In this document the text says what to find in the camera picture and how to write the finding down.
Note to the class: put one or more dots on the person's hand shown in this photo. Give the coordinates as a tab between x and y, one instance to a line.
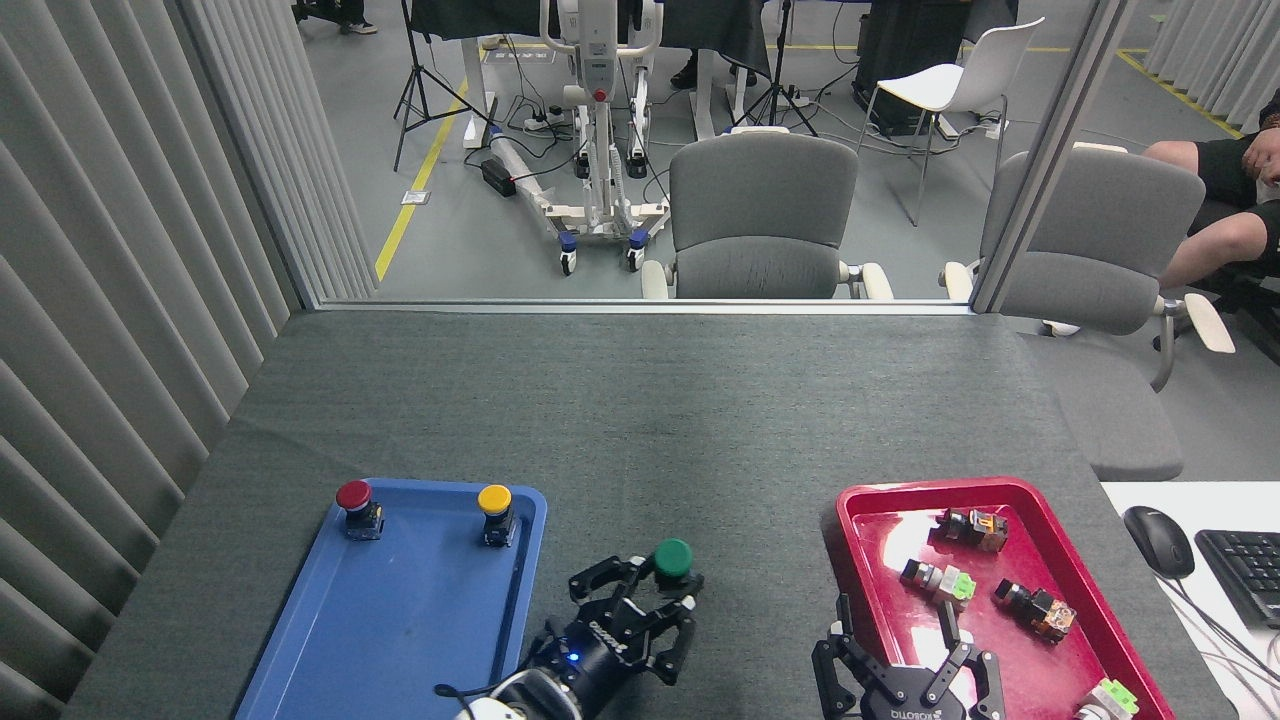
1264	155

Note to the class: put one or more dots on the silver post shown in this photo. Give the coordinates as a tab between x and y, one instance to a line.
1050	150

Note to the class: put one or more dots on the red push button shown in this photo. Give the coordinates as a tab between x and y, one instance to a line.
353	494

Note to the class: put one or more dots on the black cloth covered table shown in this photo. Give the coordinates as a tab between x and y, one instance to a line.
700	25

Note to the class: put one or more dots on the red plastic tray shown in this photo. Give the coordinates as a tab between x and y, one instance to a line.
900	540

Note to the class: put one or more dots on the black computer mouse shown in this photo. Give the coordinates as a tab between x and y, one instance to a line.
1158	540

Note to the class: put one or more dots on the yellow push button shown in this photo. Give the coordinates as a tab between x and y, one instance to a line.
494	498

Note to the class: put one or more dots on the silver frame rail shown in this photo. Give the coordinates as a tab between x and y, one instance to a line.
640	306

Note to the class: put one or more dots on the grey office chair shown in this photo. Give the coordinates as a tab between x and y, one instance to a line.
760	200
1100	230

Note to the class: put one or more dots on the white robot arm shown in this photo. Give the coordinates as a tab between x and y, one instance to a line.
490	712

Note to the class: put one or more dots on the black tripod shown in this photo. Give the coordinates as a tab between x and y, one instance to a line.
778	90
415	85

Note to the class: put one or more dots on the green push button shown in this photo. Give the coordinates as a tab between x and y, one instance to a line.
673	558

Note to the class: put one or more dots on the blue plastic tray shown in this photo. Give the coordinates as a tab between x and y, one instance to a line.
400	620

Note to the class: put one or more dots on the white plastic chair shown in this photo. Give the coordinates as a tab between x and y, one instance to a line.
975	75

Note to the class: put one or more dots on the white stand on wheels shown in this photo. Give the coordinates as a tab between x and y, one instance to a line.
598	140

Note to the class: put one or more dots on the white switch with green base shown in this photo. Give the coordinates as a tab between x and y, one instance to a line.
1108	700

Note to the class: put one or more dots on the black power adapter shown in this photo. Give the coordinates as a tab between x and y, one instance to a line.
497	177

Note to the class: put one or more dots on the black office chair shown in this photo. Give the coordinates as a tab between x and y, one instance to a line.
1240	300

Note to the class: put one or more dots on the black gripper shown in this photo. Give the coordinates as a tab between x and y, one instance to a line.
590	660
915	708

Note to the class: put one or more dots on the grey switch with green base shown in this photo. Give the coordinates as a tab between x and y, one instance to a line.
940	583

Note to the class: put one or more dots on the black switch with orange window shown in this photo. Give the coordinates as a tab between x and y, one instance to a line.
975	530

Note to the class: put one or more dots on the black keyboard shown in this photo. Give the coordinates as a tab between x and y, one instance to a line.
1245	575

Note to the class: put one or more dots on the white power strip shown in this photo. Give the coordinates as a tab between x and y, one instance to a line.
540	123

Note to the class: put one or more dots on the black switch with orange base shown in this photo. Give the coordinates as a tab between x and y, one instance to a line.
1040	608

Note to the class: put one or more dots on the white desk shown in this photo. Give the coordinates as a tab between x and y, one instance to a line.
1240	690

